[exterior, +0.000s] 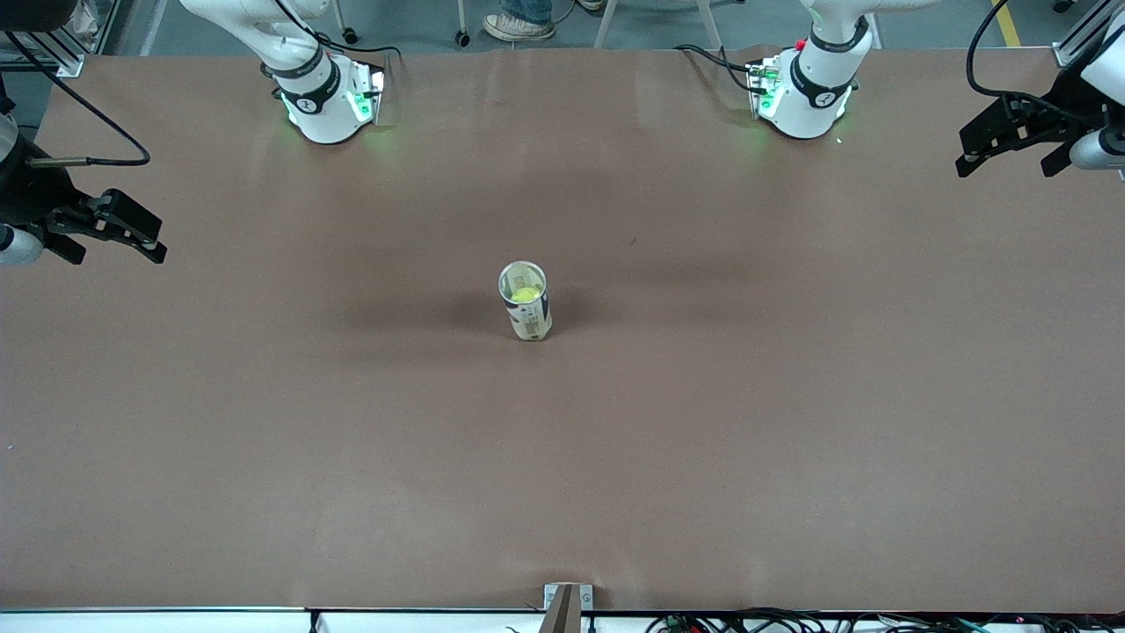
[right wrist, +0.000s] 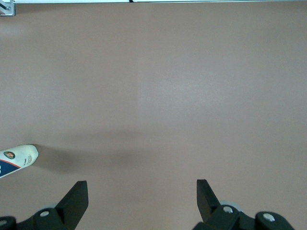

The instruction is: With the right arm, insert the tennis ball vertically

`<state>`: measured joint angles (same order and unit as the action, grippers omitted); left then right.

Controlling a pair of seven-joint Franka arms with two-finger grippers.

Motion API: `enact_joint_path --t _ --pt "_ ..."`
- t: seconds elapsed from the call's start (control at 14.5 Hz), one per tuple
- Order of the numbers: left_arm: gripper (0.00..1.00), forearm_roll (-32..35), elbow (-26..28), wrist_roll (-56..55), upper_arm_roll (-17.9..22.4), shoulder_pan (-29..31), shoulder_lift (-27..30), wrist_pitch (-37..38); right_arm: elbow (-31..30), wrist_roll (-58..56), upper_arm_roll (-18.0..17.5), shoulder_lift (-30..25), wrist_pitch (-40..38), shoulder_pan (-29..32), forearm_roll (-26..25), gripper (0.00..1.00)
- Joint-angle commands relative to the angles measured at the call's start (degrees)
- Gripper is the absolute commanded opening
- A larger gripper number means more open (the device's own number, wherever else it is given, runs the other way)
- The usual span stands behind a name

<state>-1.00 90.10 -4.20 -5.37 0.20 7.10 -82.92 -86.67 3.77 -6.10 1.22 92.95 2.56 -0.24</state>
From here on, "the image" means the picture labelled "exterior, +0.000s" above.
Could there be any clear tennis ball can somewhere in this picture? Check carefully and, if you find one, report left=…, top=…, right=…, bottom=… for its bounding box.
left=497, top=260, right=554, bottom=343

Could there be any clear plastic bag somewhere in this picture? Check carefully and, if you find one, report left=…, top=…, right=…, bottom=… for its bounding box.
left=75, top=0, right=120, bottom=54

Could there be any brown table cover sheet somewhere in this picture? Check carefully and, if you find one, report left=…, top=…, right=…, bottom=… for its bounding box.
left=0, top=46, right=1125, bottom=614

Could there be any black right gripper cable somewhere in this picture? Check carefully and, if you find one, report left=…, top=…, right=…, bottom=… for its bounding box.
left=4, top=31, right=152, bottom=168

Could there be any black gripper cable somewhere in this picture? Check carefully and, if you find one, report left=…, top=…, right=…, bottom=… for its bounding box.
left=965, top=0, right=1091, bottom=120
left=4, top=31, right=152, bottom=168

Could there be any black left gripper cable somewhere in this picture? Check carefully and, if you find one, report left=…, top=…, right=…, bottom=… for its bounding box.
left=965, top=0, right=1091, bottom=120

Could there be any black arm base cable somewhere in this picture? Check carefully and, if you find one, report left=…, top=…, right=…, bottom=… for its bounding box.
left=312, top=33, right=405, bottom=62
left=675, top=44, right=761, bottom=93

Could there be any white table edge rail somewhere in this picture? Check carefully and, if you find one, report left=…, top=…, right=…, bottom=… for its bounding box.
left=0, top=608, right=1125, bottom=633

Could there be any tangled cable bundle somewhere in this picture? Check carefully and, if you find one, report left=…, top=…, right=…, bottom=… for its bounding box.
left=646, top=608, right=1125, bottom=633

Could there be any small metal bracket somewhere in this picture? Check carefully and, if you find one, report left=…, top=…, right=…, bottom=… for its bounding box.
left=543, top=583, right=594, bottom=613

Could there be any brown wooden post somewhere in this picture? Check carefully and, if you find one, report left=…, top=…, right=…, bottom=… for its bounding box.
left=538, top=585, right=581, bottom=633

